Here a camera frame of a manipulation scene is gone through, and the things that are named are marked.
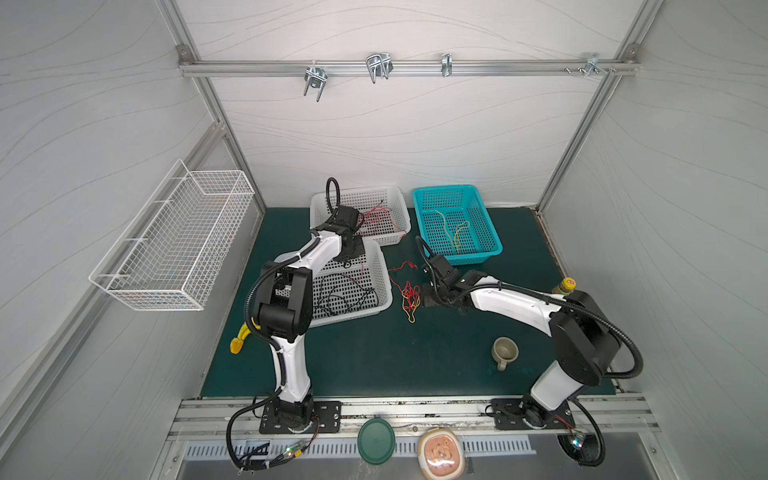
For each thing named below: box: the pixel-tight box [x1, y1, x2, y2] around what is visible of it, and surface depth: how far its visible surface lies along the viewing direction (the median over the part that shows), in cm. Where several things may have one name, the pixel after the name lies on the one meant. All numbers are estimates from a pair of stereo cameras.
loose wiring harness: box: [226, 386, 321, 475], surface depth 69 cm
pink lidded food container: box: [417, 427, 465, 480], surface depth 68 cm
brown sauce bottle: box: [558, 277, 577, 295], surface depth 80 cm
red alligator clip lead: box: [357, 200, 407, 238], surface depth 117 cm
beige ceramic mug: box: [491, 336, 519, 371], surface depth 83 cm
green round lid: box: [357, 417, 397, 466], surface depth 64 cm
